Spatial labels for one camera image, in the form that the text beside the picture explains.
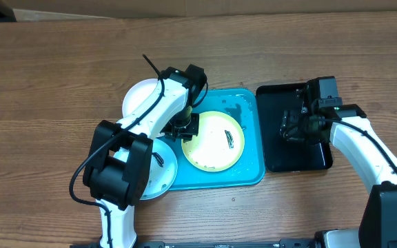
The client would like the dark green sponge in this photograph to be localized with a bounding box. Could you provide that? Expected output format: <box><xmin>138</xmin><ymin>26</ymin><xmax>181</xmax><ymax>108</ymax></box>
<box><xmin>280</xmin><ymin>110</ymin><xmax>304</xmax><ymax>142</ymax></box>

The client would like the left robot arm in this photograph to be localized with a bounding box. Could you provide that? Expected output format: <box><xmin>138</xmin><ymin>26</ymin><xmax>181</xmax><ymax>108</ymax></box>
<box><xmin>78</xmin><ymin>65</ymin><xmax>207</xmax><ymax>247</ymax></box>

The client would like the white plate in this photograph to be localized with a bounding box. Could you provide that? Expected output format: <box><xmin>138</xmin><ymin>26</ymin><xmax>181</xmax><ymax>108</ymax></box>
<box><xmin>121</xmin><ymin>78</ymin><xmax>172</xmax><ymax>138</ymax></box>

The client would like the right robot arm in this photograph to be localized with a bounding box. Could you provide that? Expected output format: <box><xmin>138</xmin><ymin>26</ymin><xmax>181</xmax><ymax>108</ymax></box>
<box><xmin>281</xmin><ymin>76</ymin><xmax>397</xmax><ymax>248</ymax></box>

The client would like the yellow green plate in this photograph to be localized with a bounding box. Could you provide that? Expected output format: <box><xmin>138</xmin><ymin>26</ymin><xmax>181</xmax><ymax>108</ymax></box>
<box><xmin>181</xmin><ymin>111</ymin><xmax>245</xmax><ymax>172</ymax></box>

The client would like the black plastic tray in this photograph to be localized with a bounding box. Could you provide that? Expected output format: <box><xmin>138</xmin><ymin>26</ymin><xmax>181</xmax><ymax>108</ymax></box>
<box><xmin>256</xmin><ymin>83</ymin><xmax>333</xmax><ymax>172</ymax></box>

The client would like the teal plastic tray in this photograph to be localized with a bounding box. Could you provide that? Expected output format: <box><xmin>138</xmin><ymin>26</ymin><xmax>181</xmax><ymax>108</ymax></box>
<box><xmin>157</xmin><ymin>88</ymin><xmax>265</xmax><ymax>191</ymax></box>

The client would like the light blue plate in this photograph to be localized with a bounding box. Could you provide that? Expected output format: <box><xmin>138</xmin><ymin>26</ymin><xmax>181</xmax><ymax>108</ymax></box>
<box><xmin>114</xmin><ymin>136</ymin><xmax>179</xmax><ymax>200</ymax></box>

